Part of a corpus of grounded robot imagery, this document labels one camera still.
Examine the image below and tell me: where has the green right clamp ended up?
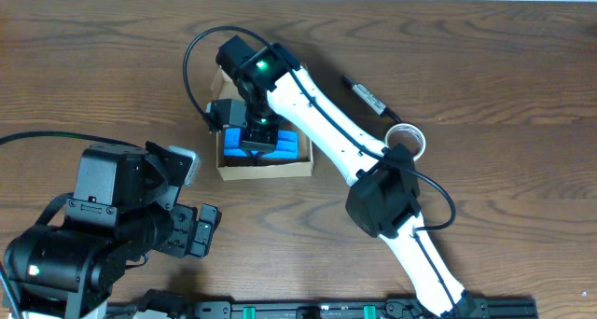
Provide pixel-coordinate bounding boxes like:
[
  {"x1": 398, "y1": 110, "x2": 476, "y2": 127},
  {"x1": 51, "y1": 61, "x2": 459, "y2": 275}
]
[{"x1": 363, "y1": 305, "x2": 377, "y2": 319}]

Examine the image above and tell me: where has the green left clamp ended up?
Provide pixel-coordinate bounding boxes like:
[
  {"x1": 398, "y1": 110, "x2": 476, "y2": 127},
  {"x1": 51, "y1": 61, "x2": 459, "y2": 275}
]
[{"x1": 243, "y1": 307, "x2": 257, "y2": 319}]

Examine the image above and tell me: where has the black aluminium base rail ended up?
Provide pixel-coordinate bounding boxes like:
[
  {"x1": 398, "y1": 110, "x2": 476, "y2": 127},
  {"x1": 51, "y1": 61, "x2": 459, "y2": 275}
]
[{"x1": 104, "y1": 298, "x2": 538, "y2": 319}]

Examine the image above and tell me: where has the black and white marker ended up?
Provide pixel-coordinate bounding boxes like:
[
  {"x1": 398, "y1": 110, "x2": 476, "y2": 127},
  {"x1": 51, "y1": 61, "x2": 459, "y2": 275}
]
[{"x1": 341, "y1": 75, "x2": 402, "y2": 123}]

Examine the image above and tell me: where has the white masking tape roll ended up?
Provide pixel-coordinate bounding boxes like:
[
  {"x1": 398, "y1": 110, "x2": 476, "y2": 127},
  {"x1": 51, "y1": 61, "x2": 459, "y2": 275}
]
[{"x1": 383, "y1": 122, "x2": 426, "y2": 161}]

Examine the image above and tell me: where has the cardboard box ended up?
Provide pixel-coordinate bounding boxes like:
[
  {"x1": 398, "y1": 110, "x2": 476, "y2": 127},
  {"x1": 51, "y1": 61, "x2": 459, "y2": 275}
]
[{"x1": 210, "y1": 65, "x2": 314, "y2": 182}]

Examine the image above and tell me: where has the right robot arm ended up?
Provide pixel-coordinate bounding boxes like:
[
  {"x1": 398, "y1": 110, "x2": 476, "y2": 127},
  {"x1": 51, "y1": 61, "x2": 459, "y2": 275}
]
[{"x1": 215, "y1": 36, "x2": 475, "y2": 318}]

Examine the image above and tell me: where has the blue plastic case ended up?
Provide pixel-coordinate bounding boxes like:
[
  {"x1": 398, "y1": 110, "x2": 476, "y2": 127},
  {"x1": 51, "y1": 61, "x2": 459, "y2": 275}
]
[{"x1": 224, "y1": 128, "x2": 299, "y2": 160}]

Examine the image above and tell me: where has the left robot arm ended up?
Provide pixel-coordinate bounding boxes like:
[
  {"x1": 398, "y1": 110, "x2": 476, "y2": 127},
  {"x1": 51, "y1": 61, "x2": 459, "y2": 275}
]
[{"x1": 4, "y1": 142, "x2": 221, "y2": 318}]

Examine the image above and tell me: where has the green clamp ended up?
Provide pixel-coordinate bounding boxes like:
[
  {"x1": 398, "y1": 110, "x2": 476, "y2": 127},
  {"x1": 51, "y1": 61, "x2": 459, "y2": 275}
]
[
  {"x1": 363, "y1": 305, "x2": 377, "y2": 319},
  {"x1": 243, "y1": 307, "x2": 257, "y2": 319}
]

